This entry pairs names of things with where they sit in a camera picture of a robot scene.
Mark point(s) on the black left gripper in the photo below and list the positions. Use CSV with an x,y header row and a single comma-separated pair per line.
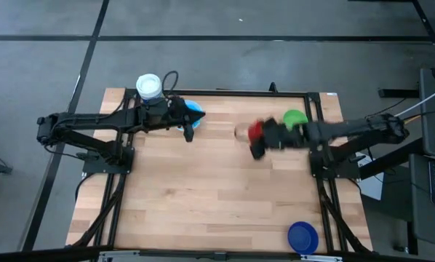
x,y
163,113

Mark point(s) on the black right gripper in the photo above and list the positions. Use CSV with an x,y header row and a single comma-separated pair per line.
x,y
284,135

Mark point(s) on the red bowl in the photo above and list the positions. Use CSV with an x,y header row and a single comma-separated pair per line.
x,y
255,131

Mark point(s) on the light blue bowl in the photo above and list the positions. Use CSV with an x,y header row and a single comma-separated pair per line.
x,y
195,107

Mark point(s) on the green bowl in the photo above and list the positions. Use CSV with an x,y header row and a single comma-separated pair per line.
x,y
294,117

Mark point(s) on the dark blue bowl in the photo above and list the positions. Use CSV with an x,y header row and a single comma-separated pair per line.
x,y
303,237

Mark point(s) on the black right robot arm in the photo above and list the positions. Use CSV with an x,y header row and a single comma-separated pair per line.
x,y
366,127

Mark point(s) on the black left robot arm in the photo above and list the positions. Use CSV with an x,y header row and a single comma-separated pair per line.
x,y
94,118

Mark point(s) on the small black clamp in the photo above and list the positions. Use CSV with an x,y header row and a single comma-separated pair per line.
x,y
273,88

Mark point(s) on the Lysol wipes canister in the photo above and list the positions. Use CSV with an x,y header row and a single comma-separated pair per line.
x,y
149,86

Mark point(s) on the black diagonal desk bar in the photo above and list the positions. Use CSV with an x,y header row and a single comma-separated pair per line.
x,y
392,160

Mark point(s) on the black floor foot bar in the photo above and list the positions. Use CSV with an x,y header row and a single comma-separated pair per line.
x,y
399,93

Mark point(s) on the grey side desk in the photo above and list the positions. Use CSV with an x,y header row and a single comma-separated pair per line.
x,y
426,225

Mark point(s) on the black stand leg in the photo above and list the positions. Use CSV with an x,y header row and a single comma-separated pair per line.
x,y
430,27

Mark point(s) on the black aluminium table frame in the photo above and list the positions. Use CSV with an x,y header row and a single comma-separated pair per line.
x,y
239,93

